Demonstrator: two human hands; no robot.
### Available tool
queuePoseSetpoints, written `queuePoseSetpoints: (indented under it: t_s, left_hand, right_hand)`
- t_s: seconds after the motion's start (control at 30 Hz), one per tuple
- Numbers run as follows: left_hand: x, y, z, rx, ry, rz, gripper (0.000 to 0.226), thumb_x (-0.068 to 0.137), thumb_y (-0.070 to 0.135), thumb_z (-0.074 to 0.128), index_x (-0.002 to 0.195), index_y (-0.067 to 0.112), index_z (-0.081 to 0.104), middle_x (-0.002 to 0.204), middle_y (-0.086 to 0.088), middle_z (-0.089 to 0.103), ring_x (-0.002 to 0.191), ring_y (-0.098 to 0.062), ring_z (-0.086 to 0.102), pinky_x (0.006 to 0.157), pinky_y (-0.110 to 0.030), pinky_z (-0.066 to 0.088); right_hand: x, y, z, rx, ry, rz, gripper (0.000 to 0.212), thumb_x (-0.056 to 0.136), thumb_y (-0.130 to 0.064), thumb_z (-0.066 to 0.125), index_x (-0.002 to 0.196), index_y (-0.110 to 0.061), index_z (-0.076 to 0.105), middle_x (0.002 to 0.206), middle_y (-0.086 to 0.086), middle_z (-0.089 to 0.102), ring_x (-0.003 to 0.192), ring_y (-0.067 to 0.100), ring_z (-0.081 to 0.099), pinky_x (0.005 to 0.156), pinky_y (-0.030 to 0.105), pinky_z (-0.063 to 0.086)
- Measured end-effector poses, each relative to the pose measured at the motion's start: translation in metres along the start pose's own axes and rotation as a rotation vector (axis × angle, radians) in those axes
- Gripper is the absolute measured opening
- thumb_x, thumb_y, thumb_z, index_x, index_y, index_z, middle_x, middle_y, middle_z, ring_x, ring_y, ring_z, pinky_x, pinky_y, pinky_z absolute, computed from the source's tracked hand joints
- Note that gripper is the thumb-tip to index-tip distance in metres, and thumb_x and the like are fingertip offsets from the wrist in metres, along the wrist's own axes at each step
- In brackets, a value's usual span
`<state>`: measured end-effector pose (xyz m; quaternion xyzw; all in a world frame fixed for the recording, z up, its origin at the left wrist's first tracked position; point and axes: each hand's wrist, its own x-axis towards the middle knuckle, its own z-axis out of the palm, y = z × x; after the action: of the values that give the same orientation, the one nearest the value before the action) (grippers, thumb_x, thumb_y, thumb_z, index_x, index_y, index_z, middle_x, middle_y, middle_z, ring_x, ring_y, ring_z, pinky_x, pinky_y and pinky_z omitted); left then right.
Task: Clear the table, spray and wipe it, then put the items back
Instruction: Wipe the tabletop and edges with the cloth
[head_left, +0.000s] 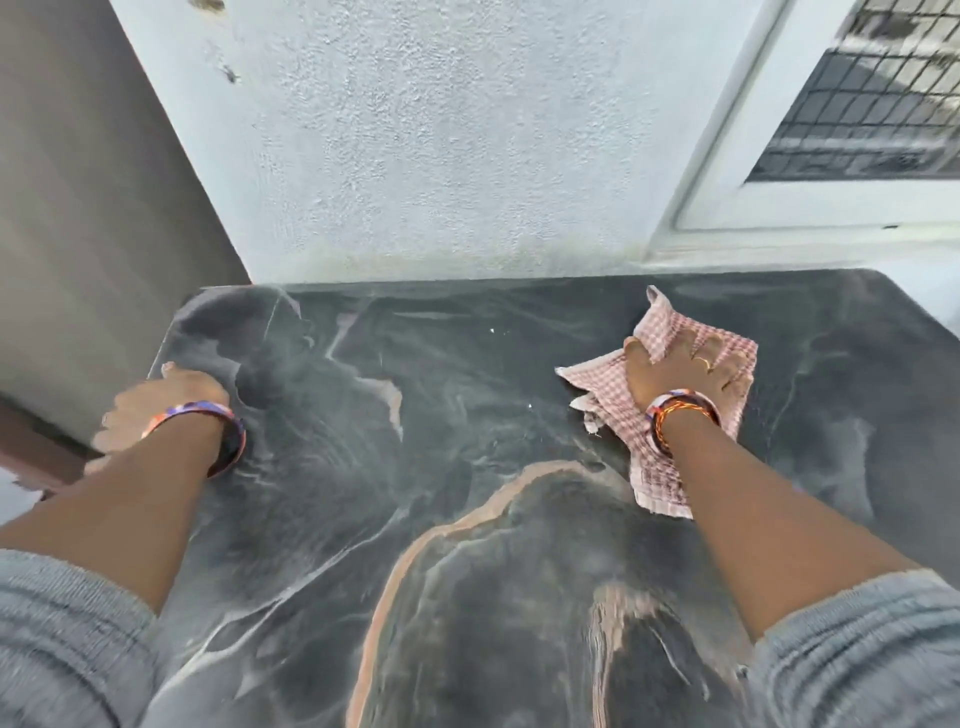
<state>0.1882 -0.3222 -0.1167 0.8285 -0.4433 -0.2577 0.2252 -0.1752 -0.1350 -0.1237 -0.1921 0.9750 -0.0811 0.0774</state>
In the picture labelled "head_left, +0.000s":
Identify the white framed grilled window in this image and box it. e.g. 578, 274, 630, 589
649, 0, 960, 262

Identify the multicoloured right wrist bangle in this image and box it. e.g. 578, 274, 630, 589
643, 388, 723, 460

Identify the orange thread bracelet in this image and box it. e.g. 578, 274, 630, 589
652, 399, 720, 450

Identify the grey right sleeve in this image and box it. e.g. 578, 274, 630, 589
746, 567, 960, 728

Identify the grey left sleeve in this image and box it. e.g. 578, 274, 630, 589
0, 549, 168, 728

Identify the pink checkered cloth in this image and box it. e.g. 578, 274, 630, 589
555, 285, 759, 520

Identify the multicoloured wrist bangle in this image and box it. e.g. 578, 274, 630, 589
643, 388, 723, 460
139, 401, 248, 480

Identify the grey sleeve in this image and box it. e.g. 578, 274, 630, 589
746, 567, 960, 728
0, 549, 168, 728

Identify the person's left hand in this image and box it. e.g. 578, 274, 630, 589
84, 362, 231, 477

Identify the multicoloured left wrist bangle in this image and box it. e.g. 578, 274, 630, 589
139, 401, 248, 480

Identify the person's right forearm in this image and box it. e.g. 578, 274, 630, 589
660, 411, 922, 644

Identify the person's left forearm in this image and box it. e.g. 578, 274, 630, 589
0, 411, 226, 618

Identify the person's right hand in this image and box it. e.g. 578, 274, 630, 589
623, 327, 754, 415

